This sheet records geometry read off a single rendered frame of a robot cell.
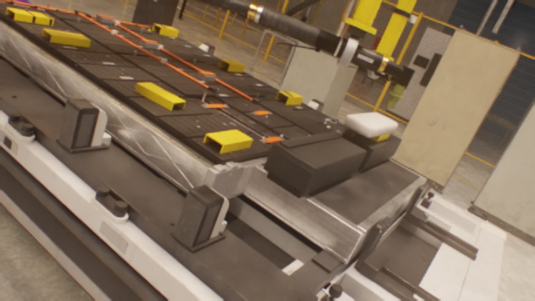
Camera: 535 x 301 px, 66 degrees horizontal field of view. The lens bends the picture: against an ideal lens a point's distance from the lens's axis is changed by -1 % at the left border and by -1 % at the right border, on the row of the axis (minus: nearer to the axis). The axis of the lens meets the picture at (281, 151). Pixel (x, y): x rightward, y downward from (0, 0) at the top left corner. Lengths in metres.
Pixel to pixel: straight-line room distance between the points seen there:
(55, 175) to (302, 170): 0.67
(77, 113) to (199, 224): 0.49
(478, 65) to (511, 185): 1.50
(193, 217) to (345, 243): 0.44
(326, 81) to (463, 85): 1.77
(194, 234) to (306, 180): 0.34
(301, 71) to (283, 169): 4.98
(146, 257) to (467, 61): 5.07
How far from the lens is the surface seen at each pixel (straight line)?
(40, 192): 1.96
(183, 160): 1.19
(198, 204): 0.95
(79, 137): 1.28
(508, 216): 5.74
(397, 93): 1.11
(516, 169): 5.62
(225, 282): 0.96
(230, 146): 1.24
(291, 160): 1.15
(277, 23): 1.07
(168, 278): 1.01
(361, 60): 1.07
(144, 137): 1.29
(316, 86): 5.99
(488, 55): 5.68
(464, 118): 5.68
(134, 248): 1.06
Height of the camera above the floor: 1.46
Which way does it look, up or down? 19 degrees down
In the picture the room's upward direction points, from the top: 23 degrees clockwise
